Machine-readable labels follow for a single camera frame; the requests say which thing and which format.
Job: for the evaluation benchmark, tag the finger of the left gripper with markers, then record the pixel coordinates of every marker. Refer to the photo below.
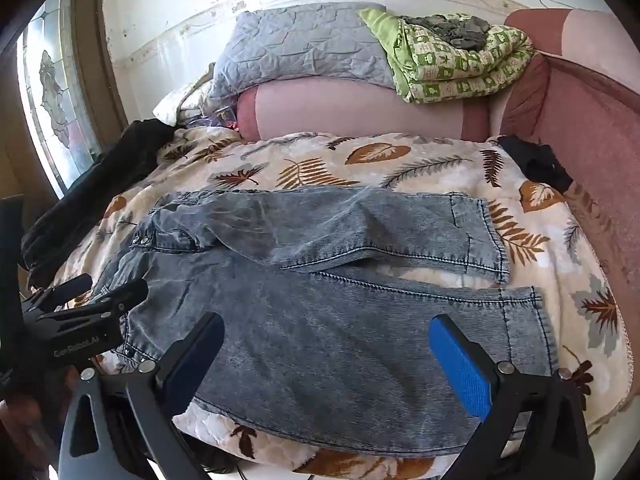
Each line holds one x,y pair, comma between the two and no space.
108,307
49,299

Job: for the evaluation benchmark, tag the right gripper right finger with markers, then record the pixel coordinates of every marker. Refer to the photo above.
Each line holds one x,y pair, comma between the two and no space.
531,426

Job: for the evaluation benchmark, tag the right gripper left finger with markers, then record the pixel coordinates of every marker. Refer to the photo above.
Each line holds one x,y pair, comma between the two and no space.
117,425

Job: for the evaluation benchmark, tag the grey denim pants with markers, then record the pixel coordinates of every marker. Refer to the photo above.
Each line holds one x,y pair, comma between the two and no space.
326,294

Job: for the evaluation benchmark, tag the person's left hand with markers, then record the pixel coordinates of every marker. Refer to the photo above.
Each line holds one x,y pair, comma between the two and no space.
33,417

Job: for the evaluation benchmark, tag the black garment on armrest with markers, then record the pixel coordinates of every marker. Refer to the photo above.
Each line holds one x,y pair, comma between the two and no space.
57,233

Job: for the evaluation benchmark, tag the leaf pattern beige blanket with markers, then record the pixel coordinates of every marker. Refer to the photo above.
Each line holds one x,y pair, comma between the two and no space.
543,232

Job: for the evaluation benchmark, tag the stained glass window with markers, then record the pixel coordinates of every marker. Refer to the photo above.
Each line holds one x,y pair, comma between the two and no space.
55,109

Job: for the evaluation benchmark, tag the white cushion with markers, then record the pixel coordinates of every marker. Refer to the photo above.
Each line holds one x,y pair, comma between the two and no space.
187,102

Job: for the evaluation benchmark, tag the small black cloth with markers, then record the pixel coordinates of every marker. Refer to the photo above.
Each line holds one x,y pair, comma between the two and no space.
537,162

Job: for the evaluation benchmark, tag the pink sofa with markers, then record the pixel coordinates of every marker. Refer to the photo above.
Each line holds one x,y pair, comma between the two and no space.
579,96

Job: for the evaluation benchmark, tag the grey quilted blanket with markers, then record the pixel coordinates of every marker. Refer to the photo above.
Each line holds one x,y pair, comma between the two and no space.
312,40

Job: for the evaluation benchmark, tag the green patterned folded blanket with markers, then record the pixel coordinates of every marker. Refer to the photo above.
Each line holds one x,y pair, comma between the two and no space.
427,68

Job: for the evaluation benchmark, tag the dark grey cloth on blanket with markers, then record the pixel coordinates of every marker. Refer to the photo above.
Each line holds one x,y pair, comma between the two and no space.
462,32

